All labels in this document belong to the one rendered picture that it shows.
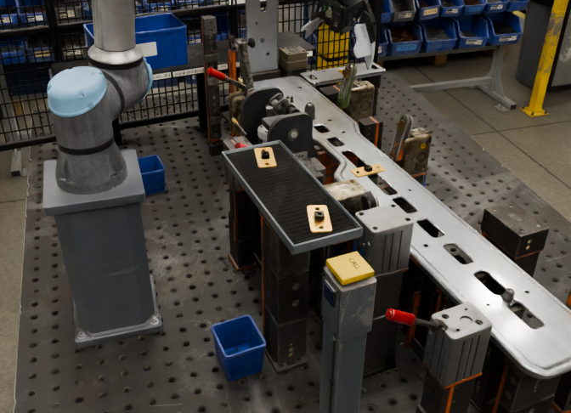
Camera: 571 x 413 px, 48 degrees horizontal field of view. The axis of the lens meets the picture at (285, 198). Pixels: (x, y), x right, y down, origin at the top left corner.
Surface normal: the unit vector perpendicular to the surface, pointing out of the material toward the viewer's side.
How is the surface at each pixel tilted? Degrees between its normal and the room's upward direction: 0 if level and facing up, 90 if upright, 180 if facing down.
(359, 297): 90
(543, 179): 0
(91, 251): 90
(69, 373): 0
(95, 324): 90
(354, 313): 90
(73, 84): 8
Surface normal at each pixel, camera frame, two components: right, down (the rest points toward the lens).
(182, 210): 0.00, -0.84
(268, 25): 0.41, 0.50
